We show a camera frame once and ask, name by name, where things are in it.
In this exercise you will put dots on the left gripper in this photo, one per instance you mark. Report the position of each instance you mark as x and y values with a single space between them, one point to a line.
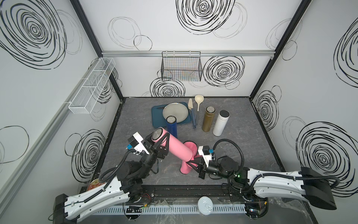
161 153

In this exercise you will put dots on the gold thermos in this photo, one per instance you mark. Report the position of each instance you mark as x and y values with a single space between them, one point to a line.
208 118

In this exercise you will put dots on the white slotted cable duct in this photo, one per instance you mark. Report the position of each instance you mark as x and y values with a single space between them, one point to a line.
172 209

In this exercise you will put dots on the cream ladle grey handle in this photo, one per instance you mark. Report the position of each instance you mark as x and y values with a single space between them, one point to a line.
198 99

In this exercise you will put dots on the tape roll on floor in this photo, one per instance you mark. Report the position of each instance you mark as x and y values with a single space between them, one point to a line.
94 184

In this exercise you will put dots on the teal plastic tray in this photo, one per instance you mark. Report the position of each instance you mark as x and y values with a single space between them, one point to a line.
158 119

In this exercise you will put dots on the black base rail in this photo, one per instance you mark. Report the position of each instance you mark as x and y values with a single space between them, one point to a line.
196 191

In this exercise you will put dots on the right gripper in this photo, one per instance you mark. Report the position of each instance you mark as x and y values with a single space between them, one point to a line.
201 165

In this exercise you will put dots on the grey round plate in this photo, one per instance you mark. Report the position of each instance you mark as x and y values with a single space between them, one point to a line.
178 110

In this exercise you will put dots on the pink thermos steel lid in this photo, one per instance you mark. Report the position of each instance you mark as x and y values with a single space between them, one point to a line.
175 145

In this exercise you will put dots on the white round cap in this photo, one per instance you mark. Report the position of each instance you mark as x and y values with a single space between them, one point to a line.
205 206

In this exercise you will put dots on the white thermos black lid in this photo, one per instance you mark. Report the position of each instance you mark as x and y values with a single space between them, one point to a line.
221 122

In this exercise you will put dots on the white wire rack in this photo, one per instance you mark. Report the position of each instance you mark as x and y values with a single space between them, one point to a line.
93 85

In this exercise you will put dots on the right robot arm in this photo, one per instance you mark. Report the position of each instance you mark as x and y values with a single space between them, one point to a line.
252 184

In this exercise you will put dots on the aluminium wall rail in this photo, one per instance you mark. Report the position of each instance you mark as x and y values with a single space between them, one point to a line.
189 53

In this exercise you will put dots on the cream spatula blue handle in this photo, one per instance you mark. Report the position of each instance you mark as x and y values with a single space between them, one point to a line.
191 109

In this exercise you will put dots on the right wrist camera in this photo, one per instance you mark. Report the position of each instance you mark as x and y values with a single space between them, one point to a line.
207 154

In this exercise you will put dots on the blue thermos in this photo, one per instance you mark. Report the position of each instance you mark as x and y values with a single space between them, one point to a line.
171 122

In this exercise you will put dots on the black wire basket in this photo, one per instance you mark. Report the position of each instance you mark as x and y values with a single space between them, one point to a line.
181 69

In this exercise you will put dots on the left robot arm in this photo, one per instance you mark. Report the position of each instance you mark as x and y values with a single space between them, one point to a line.
120 184

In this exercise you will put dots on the pink microfiber cloth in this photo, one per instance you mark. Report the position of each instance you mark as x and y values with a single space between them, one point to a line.
187 153

